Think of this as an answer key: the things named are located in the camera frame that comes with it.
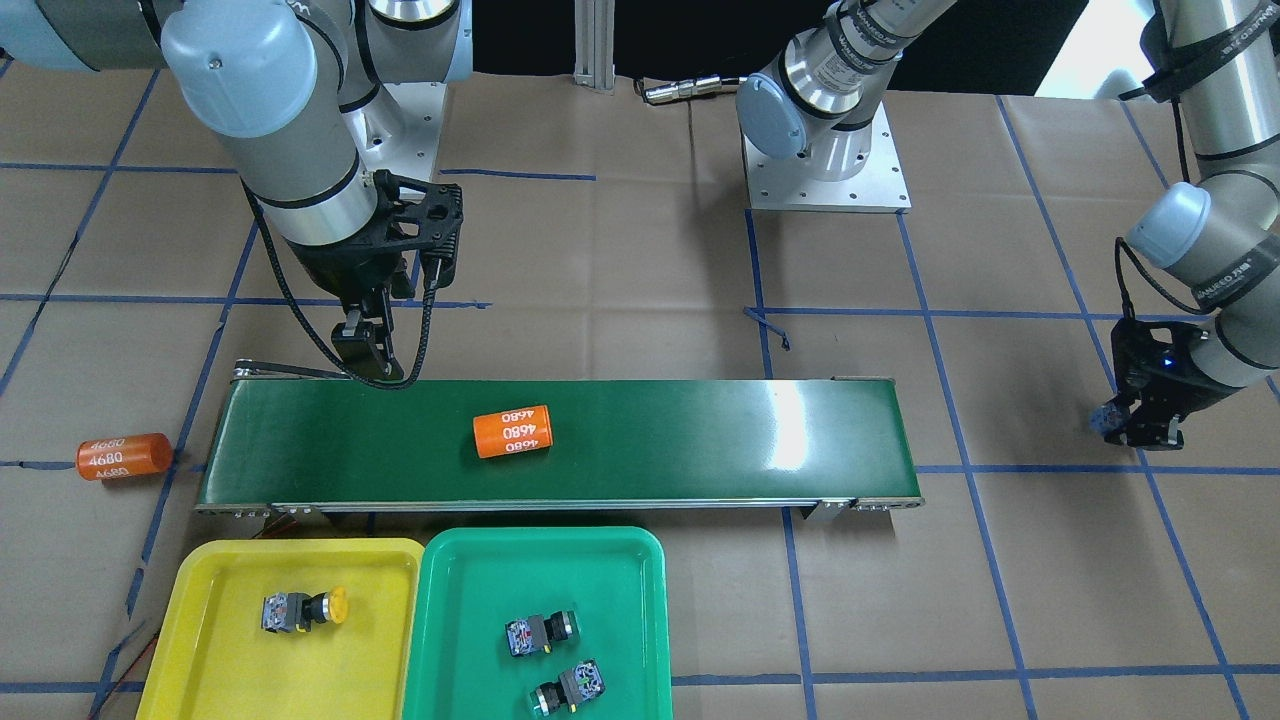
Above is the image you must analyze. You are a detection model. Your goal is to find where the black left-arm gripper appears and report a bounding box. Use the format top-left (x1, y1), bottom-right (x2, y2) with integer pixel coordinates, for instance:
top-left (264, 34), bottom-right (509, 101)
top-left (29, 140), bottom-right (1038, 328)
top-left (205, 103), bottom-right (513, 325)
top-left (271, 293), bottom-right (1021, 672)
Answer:
top-left (1110, 318), bottom-right (1238, 451)

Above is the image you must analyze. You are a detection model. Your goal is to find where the green conveyor belt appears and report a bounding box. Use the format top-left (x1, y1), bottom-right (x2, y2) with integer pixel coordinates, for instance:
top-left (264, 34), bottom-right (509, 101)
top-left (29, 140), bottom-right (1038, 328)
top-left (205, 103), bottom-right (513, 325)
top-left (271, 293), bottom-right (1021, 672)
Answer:
top-left (195, 373), bottom-right (923, 514)

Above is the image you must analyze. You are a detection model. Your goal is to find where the silver cable connector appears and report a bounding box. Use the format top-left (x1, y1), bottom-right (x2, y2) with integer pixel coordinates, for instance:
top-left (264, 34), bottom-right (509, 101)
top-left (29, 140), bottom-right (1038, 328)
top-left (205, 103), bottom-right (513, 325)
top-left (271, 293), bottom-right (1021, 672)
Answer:
top-left (634, 76), bottom-right (746, 106)

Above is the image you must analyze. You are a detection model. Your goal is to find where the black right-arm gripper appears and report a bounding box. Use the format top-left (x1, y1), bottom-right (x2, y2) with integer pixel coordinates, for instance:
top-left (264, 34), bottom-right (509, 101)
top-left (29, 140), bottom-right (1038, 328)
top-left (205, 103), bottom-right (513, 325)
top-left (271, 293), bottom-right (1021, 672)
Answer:
top-left (291, 218), bottom-right (416, 382)

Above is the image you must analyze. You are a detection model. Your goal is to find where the orange cylinder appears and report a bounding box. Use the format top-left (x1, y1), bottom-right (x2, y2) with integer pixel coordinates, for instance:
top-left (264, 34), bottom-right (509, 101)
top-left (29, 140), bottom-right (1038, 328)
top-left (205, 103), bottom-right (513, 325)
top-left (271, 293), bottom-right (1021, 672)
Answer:
top-left (76, 433), bottom-right (174, 480)
top-left (472, 405), bottom-right (554, 460)

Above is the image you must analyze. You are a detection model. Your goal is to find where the yellow plastic tray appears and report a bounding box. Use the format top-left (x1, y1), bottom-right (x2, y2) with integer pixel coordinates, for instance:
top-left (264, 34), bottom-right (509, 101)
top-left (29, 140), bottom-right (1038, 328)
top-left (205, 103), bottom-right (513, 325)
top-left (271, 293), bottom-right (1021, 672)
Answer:
top-left (138, 538), bottom-right (424, 719)

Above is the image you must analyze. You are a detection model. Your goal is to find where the green plastic tray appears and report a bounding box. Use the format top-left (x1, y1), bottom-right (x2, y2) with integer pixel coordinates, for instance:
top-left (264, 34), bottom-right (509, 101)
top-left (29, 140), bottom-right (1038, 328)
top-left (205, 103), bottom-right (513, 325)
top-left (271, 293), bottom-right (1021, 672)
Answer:
top-left (402, 527), bottom-right (673, 719)

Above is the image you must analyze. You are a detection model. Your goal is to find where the green push button switch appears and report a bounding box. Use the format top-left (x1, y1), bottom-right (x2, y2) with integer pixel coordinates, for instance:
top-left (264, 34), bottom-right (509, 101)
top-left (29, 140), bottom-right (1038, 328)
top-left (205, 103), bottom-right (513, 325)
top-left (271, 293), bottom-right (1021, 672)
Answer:
top-left (529, 659), bottom-right (607, 717)
top-left (504, 609), bottom-right (580, 659)

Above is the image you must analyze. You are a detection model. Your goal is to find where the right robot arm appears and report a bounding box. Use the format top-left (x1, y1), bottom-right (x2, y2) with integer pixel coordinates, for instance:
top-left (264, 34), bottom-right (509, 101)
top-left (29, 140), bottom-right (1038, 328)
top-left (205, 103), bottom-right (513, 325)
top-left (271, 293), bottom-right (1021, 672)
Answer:
top-left (3, 1), bottom-right (474, 389)

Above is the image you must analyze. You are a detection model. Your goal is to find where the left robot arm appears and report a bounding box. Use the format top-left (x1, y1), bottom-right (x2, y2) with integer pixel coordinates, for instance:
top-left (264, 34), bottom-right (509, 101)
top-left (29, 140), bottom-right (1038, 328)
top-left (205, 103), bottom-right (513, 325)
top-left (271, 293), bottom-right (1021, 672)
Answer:
top-left (739, 91), bottom-right (1277, 471)

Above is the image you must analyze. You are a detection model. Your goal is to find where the green aluminium frame post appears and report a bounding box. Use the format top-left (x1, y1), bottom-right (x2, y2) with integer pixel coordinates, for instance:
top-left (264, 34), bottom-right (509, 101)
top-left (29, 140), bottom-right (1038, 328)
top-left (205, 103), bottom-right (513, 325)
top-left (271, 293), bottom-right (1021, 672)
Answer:
top-left (572, 0), bottom-right (616, 95)

